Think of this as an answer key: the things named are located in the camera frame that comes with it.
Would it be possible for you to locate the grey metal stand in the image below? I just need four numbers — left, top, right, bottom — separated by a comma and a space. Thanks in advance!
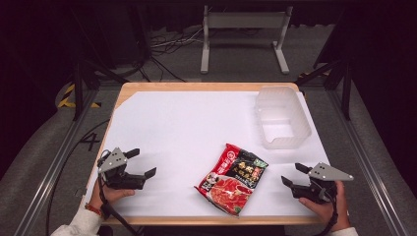
200, 5, 294, 76

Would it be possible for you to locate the black metal frame post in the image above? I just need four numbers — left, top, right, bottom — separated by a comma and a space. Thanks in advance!
72, 58, 130, 122
295, 58, 353, 121

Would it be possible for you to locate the yellow and black floor tape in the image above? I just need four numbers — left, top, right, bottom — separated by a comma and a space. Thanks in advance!
57, 83, 102, 109

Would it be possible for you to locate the red and black food packet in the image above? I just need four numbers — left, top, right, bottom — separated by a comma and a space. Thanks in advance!
194, 143, 269, 218

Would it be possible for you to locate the red bracelet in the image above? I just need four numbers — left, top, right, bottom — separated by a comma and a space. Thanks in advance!
84, 203, 104, 217

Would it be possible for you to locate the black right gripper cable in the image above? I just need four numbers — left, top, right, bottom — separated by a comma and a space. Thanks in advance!
314, 183, 339, 236

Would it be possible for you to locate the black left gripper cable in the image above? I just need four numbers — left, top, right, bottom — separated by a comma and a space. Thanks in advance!
96, 149, 141, 236

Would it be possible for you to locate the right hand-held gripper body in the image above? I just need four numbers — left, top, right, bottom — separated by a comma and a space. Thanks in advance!
291, 161, 355, 205

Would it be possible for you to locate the aluminium floor rail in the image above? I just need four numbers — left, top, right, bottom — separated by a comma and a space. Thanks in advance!
13, 89, 99, 236
326, 88, 411, 236

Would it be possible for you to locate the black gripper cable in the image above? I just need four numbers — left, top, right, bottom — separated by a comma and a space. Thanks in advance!
96, 149, 141, 236
314, 183, 339, 236

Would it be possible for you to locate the white paper sheet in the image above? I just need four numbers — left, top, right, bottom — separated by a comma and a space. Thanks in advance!
83, 90, 330, 218

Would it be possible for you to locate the person's left hand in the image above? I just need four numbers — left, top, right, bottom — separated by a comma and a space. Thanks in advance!
89, 178, 136, 211

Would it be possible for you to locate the translucent white plastic bin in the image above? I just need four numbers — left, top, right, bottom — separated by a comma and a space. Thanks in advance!
255, 86, 313, 150

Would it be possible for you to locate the person's right hand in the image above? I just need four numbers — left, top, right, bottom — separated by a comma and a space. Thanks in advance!
298, 180, 352, 232

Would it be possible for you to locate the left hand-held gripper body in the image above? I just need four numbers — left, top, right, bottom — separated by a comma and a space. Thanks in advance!
96, 147, 147, 191

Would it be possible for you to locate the bundle of floor cables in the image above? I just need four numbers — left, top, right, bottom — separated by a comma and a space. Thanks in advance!
137, 26, 205, 83

